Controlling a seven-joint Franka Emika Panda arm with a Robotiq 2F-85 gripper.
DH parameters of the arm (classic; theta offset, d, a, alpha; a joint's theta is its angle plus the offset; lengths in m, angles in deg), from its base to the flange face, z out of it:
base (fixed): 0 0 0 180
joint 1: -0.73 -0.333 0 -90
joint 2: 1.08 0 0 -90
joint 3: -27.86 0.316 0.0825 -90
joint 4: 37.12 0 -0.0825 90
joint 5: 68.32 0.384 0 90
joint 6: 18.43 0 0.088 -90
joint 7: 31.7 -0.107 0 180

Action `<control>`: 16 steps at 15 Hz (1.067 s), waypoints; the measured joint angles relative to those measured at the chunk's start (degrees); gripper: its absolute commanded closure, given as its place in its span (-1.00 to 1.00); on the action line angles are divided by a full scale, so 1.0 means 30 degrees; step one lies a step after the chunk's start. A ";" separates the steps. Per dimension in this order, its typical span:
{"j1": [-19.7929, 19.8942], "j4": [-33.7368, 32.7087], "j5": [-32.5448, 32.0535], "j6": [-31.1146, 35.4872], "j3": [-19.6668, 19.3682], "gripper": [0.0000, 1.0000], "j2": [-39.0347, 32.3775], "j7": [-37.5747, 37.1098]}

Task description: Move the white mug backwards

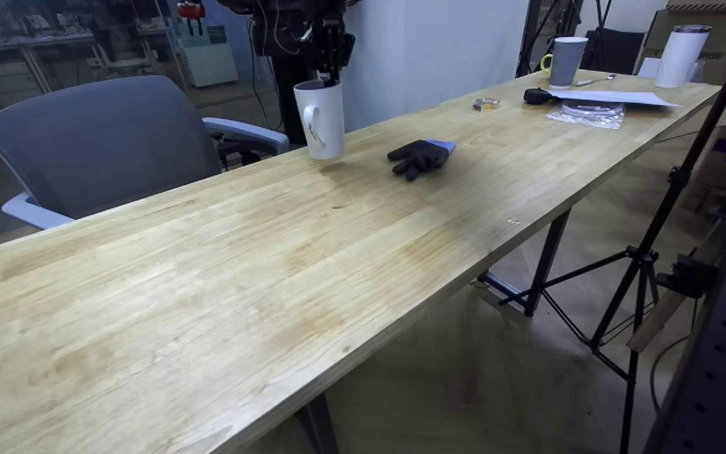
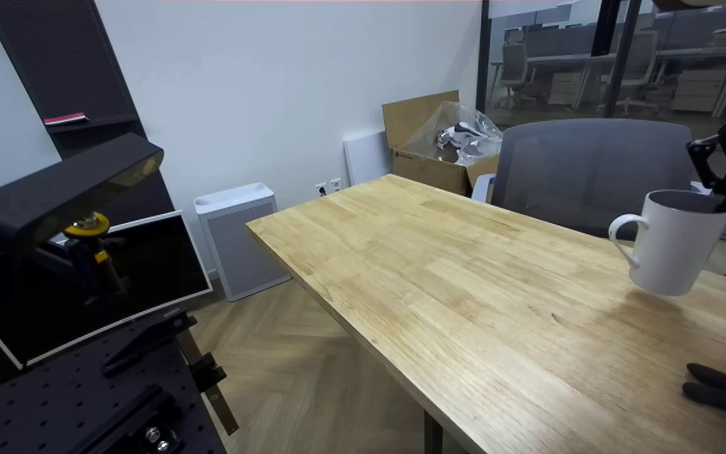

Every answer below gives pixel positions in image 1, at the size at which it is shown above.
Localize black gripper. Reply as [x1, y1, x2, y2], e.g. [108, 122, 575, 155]
[299, 0, 358, 88]

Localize white ceramic mug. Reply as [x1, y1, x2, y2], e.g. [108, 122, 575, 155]
[292, 75, 347, 164]

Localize black pillar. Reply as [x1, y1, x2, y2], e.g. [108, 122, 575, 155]
[244, 0, 331, 147]

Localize black work glove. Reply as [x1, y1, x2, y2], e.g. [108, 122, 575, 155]
[386, 136, 458, 185]

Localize white background cabinet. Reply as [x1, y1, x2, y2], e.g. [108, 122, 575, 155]
[171, 24, 241, 92]

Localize grey tumbler cup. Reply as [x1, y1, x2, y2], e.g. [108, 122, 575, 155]
[546, 36, 589, 88]

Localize grey office chair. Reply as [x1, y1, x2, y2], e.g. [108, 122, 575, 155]
[0, 74, 292, 233]

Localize clear plastic bag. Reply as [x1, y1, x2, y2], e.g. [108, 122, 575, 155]
[545, 103, 626, 131]

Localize white paper sheets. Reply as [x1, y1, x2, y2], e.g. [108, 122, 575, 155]
[550, 87, 676, 111]

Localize black table leg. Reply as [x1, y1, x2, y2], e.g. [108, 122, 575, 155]
[522, 209, 571, 321]
[295, 394, 341, 454]

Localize white paper roll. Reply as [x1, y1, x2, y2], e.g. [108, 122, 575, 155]
[652, 24, 711, 92]

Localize black camera tripod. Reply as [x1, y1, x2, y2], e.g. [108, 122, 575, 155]
[479, 15, 726, 454]

